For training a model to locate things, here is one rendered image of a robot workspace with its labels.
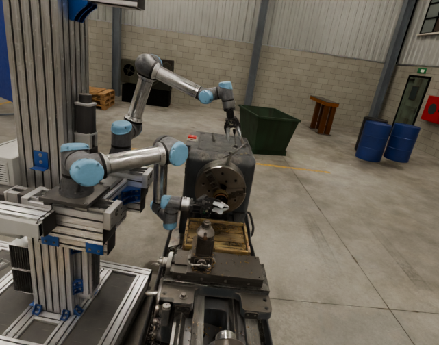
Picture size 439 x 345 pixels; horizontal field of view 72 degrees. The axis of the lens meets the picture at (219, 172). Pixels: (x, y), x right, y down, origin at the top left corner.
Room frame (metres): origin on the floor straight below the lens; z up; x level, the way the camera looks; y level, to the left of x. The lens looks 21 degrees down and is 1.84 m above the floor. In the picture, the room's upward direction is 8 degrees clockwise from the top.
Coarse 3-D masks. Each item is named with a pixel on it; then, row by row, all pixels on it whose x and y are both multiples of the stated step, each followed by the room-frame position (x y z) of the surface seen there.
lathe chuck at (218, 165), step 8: (208, 168) 1.71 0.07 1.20; (216, 168) 1.68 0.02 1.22; (224, 168) 1.69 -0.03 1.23; (232, 168) 1.70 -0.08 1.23; (200, 176) 1.68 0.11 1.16; (216, 176) 1.68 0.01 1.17; (224, 176) 1.69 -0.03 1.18; (232, 176) 1.69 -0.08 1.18; (240, 176) 1.69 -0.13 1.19; (200, 184) 1.68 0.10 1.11; (208, 184) 1.68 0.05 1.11; (224, 184) 1.69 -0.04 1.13; (232, 184) 1.69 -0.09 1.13; (240, 184) 1.69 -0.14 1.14; (200, 192) 1.68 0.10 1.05; (208, 192) 1.68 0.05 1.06; (232, 200) 1.69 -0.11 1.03; (240, 200) 1.69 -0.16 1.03; (232, 208) 1.69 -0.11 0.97
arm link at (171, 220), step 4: (160, 212) 1.48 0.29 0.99; (164, 212) 1.43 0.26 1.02; (160, 216) 1.46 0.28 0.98; (164, 216) 1.43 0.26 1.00; (168, 216) 1.42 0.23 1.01; (172, 216) 1.42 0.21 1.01; (176, 216) 1.44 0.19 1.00; (164, 220) 1.43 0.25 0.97; (168, 220) 1.42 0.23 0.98; (172, 220) 1.42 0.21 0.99; (176, 220) 1.44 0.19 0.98; (164, 224) 1.42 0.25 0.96; (168, 224) 1.42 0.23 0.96; (172, 224) 1.42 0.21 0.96; (176, 224) 1.45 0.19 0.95; (164, 228) 1.43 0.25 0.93; (168, 228) 1.42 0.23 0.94; (172, 228) 1.43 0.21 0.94
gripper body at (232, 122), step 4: (232, 108) 1.82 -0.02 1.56; (228, 112) 1.83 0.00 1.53; (232, 112) 1.83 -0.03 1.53; (228, 116) 1.83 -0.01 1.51; (232, 116) 1.83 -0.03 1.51; (228, 120) 1.80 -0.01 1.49; (232, 120) 1.82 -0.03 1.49; (236, 120) 1.82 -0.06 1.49; (228, 124) 1.82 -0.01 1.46; (232, 124) 1.82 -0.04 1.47; (236, 124) 1.82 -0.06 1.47
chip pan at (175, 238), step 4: (180, 212) 2.32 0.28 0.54; (176, 228) 2.06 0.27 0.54; (172, 232) 2.00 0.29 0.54; (176, 232) 2.01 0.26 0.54; (172, 236) 1.94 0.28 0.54; (176, 236) 1.95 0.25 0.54; (180, 236) 1.96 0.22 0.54; (172, 240) 1.89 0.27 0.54; (176, 240) 1.90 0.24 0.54; (180, 240) 1.91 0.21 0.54; (172, 244) 1.84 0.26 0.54; (176, 244) 1.85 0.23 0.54; (152, 312) 1.22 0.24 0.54; (148, 328) 1.12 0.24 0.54; (264, 336) 1.17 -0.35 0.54
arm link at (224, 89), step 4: (220, 84) 1.83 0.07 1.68; (224, 84) 1.81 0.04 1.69; (228, 84) 1.82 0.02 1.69; (220, 88) 1.83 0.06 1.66; (224, 88) 1.81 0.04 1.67; (228, 88) 1.82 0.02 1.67; (232, 88) 1.84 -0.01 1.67; (220, 92) 1.82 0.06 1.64; (224, 92) 1.81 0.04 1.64; (228, 92) 1.82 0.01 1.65; (232, 92) 1.84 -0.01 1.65; (220, 96) 1.82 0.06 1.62; (224, 96) 1.82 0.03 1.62; (228, 96) 1.82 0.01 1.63; (232, 96) 1.83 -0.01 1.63; (224, 100) 1.82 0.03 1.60; (228, 100) 1.82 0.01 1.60; (232, 100) 1.83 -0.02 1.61
